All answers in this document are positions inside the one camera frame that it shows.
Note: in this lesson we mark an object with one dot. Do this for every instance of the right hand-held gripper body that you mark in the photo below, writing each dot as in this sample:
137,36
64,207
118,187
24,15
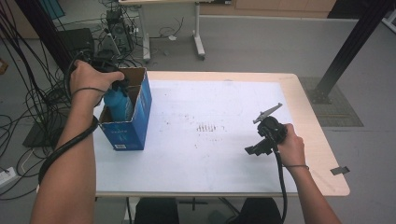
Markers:
272,129

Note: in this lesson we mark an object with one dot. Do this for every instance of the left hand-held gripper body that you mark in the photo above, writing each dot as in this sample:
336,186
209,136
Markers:
104,65

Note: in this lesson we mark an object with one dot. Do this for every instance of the blue bottle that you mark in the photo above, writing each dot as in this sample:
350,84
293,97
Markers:
118,105

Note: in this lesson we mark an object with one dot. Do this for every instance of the blue cardboard box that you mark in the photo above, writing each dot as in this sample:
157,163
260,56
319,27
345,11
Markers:
130,133

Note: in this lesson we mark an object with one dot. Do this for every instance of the person's left hand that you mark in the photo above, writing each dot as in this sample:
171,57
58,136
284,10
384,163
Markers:
87,79

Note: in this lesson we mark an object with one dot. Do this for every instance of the person's right hand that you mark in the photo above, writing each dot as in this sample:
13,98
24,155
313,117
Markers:
292,149

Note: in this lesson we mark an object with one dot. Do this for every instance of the black equipment case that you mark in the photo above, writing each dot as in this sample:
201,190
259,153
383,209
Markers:
77,40

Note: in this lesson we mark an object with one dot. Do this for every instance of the computer tower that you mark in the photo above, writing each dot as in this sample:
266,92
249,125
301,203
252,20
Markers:
120,29

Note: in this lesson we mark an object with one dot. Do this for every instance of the wooden table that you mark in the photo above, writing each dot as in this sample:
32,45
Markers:
314,140

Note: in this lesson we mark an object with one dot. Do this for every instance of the person's right leg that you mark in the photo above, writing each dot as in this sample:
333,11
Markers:
258,213

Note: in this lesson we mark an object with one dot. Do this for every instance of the white table mat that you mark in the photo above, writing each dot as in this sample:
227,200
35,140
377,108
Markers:
193,161

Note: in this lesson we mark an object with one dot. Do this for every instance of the grey floor mat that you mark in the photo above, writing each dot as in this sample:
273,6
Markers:
339,109

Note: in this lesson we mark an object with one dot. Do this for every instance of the grey tape strip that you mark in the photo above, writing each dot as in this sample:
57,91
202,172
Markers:
340,170

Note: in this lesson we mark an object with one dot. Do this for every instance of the white desk on wheels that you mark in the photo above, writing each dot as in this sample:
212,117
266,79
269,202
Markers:
197,34

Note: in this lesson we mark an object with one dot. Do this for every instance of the black floor plate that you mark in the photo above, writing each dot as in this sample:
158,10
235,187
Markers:
40,137

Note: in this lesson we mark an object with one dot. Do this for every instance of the wooden cabinet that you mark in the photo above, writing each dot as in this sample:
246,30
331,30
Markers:
267,7

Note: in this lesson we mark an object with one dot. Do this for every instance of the white power strip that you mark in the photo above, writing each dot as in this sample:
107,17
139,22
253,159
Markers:
7,178

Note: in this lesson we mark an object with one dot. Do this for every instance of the black metal frame post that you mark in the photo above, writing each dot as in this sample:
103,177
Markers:
351,43
46,34

